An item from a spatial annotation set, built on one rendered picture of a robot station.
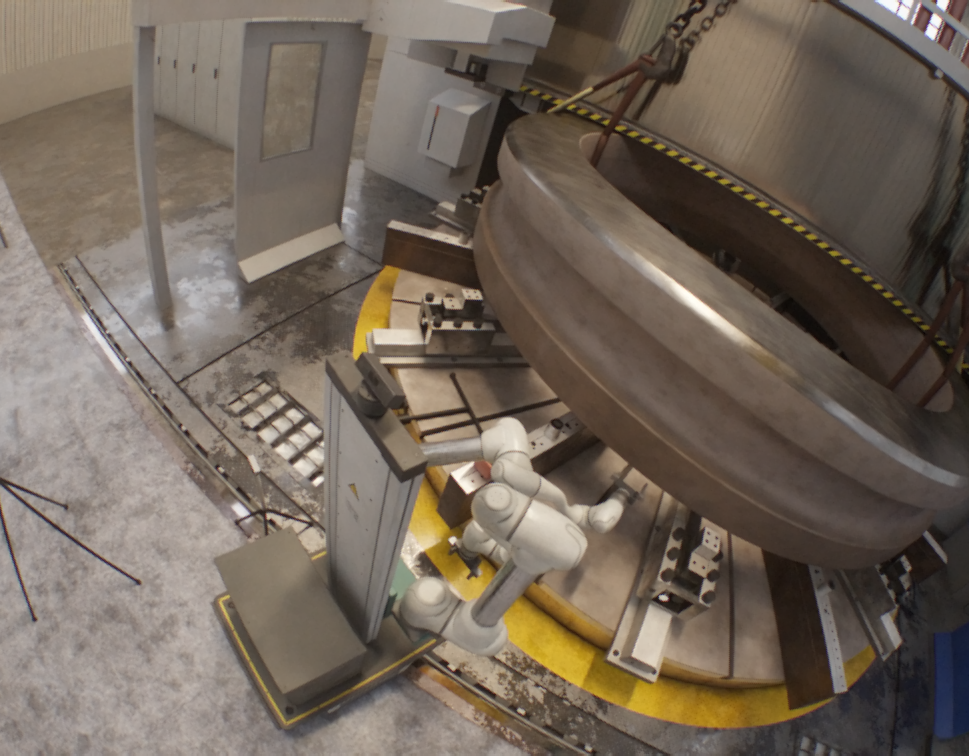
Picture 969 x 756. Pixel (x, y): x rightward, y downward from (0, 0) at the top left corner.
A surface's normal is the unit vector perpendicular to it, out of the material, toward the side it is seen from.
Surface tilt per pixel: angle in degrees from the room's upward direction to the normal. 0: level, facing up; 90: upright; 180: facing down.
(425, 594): 6
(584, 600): 0
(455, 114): 90
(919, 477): 90
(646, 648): 0
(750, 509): 90
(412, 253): 90
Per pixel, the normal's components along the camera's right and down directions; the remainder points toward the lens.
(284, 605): 0.26, -0.69
